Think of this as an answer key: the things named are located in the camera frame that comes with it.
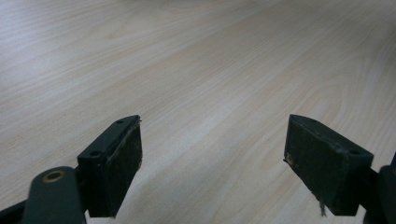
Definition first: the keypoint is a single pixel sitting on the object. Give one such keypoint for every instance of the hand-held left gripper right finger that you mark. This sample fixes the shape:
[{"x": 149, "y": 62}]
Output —
[{"x": 327, "y": 165}]

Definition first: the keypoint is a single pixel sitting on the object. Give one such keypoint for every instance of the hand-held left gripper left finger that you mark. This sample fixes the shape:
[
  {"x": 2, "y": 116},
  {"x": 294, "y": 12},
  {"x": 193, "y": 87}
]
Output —
[{"x": 109, "y": 161}]

